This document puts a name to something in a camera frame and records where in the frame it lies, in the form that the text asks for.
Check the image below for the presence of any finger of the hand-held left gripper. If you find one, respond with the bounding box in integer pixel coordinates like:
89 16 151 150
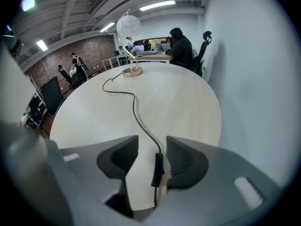
145 135 283 226
58 135 140 219

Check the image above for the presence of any black lamp cord with switch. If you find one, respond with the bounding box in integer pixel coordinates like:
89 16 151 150
102 75 166 208

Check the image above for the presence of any gold lamp light white globe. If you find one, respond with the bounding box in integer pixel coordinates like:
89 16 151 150
116 8 143 78

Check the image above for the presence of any black plastic chair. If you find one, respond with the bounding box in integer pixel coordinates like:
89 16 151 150
39 76 66 129

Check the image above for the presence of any white metal shelf rack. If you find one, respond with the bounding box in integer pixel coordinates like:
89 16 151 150
20 75 48 129

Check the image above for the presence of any wooden desk with white legs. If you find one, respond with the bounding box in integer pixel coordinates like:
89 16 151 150
128 52 175 65

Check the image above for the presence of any black high-back office chair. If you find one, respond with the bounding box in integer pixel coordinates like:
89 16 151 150
192 31 213 77

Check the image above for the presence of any grey bag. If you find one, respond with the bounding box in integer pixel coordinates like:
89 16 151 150
138 50 159 57

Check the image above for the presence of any person's beige shirt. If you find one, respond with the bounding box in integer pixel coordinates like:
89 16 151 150
0 41 36 127

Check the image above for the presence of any silver laptop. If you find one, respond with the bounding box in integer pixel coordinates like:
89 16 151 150
155 43 171 53

